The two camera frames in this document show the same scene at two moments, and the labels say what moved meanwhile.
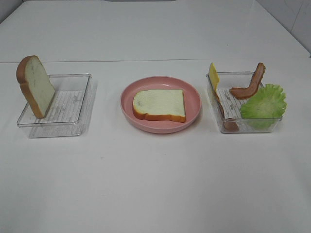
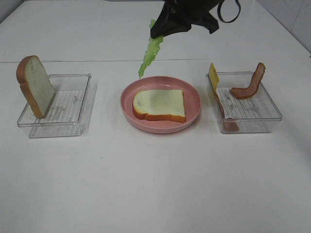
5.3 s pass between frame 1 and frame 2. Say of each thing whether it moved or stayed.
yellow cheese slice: stayed
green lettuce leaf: moved
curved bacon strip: stayed
